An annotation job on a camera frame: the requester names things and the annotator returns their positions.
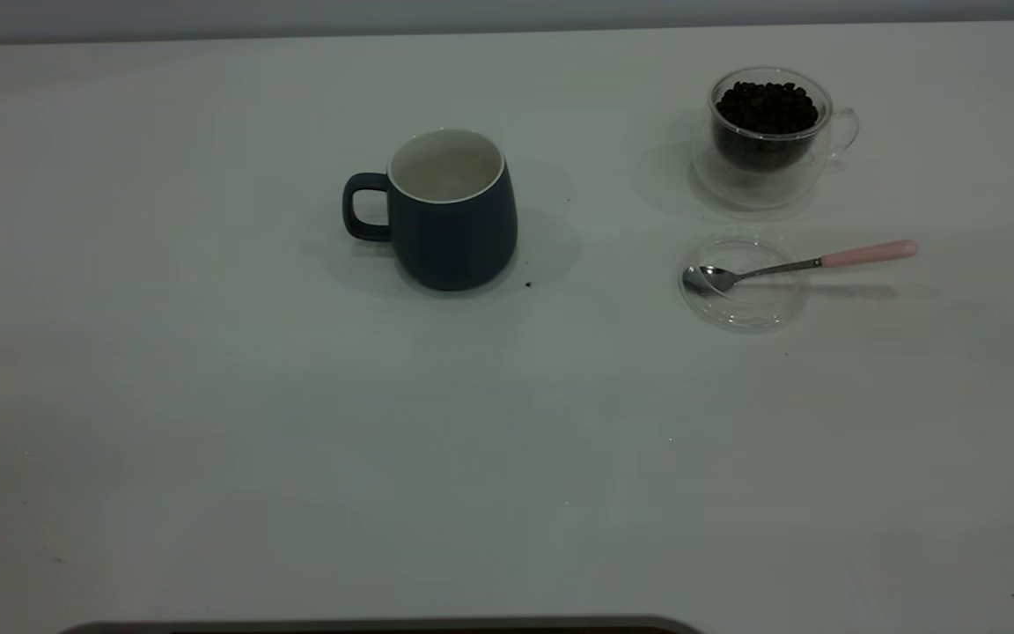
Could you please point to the dark blue ceramic mug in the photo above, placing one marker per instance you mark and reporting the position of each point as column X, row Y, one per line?
column 459, row 242

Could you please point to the double-walled glass cup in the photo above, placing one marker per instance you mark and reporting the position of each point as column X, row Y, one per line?
column 758, row 180

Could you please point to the pile of coffee beans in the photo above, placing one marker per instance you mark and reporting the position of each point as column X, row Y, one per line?
column 767, row 110

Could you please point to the clear glass round dish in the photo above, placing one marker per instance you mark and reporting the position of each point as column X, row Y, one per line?
column 749, row 304

